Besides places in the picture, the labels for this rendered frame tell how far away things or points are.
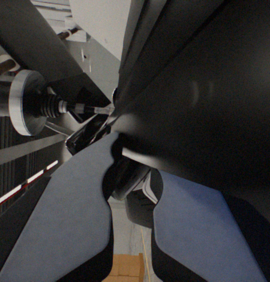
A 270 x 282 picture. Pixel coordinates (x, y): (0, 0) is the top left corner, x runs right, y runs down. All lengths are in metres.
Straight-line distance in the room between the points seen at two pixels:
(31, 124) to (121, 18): 0.36
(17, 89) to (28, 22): 0.18
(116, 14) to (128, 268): 8.08
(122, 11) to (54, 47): 0.21
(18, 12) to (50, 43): 0.06
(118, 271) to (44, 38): 8.18
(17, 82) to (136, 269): 8.18
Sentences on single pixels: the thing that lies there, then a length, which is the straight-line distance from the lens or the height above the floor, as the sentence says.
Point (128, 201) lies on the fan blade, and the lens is 0.46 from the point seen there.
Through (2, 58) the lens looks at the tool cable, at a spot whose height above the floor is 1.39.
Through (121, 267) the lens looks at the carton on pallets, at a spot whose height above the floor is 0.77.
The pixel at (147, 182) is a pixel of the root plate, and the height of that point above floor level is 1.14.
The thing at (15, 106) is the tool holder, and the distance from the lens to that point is 0.22.
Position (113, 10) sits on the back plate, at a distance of 0.55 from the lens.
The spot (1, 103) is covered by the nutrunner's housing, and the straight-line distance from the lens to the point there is 0.25.
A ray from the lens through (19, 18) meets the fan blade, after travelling 0.37.
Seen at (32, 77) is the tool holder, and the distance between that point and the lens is 0.24.
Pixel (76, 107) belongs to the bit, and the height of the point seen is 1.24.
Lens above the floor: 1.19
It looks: 4 degrees down
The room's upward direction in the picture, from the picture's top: 85 degrees counter-clockwise
